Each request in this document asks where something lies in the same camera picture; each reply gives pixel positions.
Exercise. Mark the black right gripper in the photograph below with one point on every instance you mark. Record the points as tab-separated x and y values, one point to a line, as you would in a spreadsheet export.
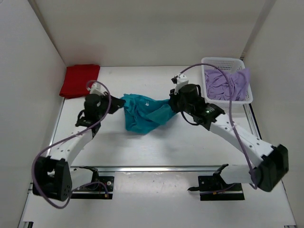
174	98

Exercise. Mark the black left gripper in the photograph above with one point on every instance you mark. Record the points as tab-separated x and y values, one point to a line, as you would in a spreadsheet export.
116	103

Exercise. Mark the red t shirt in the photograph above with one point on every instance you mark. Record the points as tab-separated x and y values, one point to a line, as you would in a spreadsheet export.
76	78

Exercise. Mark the teal t shirt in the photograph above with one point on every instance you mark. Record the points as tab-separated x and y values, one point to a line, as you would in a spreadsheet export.
144	114

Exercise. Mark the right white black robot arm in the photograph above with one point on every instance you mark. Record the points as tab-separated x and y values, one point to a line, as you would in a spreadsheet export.
267	164

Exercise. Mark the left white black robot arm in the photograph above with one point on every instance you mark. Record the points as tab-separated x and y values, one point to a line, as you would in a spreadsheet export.
53	176

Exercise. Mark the lavender t shirt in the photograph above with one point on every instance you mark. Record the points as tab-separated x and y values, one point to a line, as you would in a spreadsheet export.
217	87

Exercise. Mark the aluminium frame rail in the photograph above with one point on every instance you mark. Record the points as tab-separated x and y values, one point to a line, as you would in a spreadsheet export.
157	168

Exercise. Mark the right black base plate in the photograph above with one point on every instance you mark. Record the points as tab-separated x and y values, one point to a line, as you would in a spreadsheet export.
211	189

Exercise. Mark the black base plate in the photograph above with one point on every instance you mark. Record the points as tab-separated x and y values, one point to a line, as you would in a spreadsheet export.
96	192
211	189

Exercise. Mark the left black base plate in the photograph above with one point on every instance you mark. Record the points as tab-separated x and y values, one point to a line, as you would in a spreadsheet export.
96	192

